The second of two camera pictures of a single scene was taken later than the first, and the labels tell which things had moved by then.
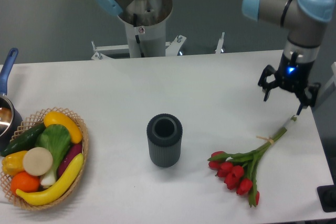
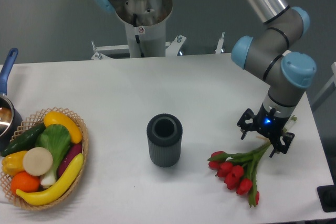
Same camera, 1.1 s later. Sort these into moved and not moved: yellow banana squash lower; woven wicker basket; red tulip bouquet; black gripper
Moved: black gripper
Not moved: yellow banana squash lower; woven wicker basket; red tulip bouquet
